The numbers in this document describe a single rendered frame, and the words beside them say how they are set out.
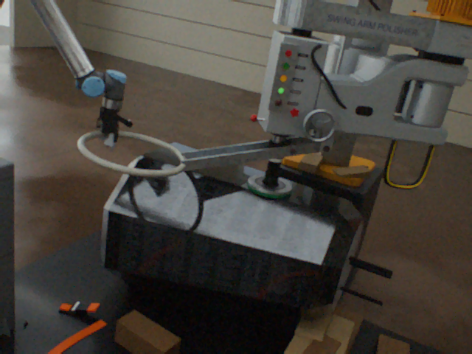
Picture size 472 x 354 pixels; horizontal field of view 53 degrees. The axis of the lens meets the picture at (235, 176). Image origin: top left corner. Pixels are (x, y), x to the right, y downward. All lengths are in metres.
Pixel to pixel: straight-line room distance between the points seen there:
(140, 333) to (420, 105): 1.64
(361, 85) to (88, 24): 9.28
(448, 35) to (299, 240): 1.07
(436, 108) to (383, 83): 0.29
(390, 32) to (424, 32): 0.15
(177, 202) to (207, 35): 7.19
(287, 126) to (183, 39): 7.58
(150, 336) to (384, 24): 1.70
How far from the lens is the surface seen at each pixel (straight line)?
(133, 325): 2.38
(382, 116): 2.23
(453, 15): 2.30
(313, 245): 2.12
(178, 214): 2.26
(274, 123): 2.08
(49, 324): 2.58
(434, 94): 2.32
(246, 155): 2.15
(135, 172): 1.97
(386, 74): 2.19
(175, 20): 9.66
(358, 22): 2.09
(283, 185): 2.30
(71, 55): 2.09
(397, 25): 2.16
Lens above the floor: 1.65
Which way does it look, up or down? 21 degrees down
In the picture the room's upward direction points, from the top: 10 degrees clockwise
